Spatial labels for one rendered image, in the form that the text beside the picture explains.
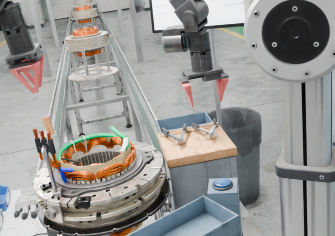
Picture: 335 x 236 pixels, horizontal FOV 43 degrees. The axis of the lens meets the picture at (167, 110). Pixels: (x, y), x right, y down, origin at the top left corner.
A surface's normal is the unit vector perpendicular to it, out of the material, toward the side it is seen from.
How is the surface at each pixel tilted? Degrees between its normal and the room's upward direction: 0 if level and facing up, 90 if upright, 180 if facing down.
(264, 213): 0
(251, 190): 93
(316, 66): 90
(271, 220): 0
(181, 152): 0
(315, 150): 90
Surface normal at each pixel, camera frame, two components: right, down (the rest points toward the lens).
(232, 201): -0.15, 0.35
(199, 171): 0.15, 0.32
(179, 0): -0.38, 0.43
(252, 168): 0.55, 0.27
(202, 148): -0.13, -0.93
